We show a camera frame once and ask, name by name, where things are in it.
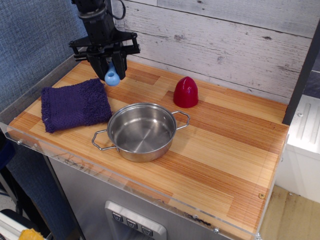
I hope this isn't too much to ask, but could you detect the blue grey plastic spoon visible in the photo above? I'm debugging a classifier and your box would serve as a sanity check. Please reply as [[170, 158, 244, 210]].
[[104, 61, 121, 87]]

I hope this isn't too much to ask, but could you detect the clear acrylic edge guard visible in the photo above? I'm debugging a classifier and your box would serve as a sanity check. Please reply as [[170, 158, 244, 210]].
[[0, 123, 261, 240]]

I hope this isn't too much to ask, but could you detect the yellow black bag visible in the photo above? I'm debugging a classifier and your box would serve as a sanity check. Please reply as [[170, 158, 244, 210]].
[[0, 227, 45, 240]]

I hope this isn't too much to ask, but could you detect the white ribbed appliance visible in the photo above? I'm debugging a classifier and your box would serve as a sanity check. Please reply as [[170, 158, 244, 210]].
[[275, 95, 320, 203]]

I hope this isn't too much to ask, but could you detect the stainless steel cabinet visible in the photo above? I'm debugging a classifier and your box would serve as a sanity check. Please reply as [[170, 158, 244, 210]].
[[49, 157, 225, 240]]

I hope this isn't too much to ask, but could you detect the red dome-shaped object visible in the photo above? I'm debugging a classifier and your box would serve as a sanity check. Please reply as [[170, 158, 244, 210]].
[[173, 76, 199, 108]]

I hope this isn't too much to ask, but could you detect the silver button panel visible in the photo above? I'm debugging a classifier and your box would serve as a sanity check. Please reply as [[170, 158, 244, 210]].
[[104, 200, 167, 240]]

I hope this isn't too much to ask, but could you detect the right dark upright post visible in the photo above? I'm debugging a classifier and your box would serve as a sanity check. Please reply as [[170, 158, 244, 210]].
[[282, 23, 320, 125]]

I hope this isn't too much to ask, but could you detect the purple folded cloth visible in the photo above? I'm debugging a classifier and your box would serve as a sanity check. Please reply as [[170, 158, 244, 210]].
[[41, 78, 112, 133]]

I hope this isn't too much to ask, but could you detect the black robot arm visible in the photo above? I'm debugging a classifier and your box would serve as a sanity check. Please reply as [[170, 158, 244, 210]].
[[69, 0, 140, 80]]

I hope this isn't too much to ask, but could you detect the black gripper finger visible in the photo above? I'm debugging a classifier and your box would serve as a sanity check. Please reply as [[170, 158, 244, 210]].
[[87, 53, 109, 80], [111, 51, 127, 80]]

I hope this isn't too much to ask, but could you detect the stainless steel pot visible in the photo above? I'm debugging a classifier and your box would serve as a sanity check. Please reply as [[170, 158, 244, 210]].
[[91, 102, 191, 163]]

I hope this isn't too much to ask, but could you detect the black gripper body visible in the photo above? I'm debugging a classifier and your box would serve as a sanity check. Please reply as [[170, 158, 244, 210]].
[[69, 12, 140, 61]]

